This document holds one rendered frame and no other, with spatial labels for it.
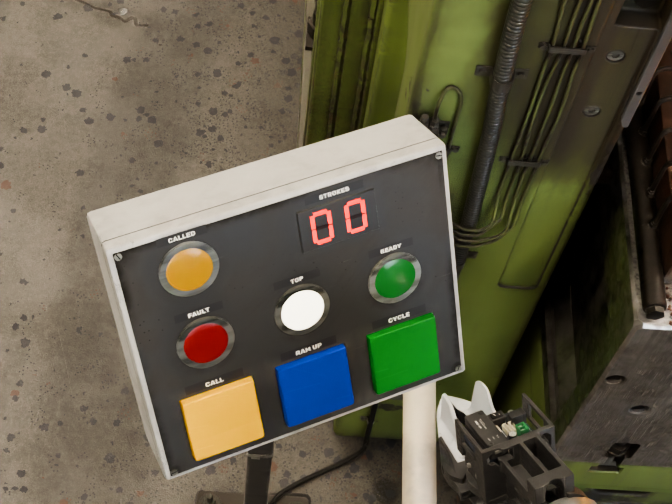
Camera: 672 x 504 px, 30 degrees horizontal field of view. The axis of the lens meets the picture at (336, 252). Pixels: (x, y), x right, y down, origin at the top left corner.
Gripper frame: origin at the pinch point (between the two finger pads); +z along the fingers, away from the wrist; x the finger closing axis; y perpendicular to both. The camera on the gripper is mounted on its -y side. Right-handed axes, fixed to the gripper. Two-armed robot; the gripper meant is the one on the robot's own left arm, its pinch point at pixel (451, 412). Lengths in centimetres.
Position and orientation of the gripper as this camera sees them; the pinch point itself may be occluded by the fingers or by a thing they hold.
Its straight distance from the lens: 123.0
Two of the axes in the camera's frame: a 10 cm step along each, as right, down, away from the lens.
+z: -3.8, -4.6, 8.0
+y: -1.2, -8.3, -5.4
